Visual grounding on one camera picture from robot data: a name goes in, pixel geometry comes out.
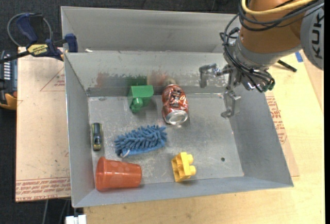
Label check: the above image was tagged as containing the crushed red soda can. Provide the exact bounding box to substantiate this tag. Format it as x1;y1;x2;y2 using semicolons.
161;83;190;126

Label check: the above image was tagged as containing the blue chenille duster pad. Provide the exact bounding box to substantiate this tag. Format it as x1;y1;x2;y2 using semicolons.
113;125;169;158

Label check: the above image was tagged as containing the green toy building block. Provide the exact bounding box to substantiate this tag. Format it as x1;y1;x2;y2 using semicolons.
127;84;155;114

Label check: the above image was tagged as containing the grey metal bin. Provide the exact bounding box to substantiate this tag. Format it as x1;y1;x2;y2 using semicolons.
60;6;295;209

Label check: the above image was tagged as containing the yellow toy building block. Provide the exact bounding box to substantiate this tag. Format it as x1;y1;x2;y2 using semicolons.
171;151;197;183

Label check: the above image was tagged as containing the orange plastic cup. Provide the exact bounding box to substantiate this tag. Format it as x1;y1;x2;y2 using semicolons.
95;156;143;192

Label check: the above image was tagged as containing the dark green toy car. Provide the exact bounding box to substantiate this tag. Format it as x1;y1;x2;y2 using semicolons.
91;122;105;152

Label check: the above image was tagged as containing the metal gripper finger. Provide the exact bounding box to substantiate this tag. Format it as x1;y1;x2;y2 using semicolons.
198;63;224;89
220;90;242;118

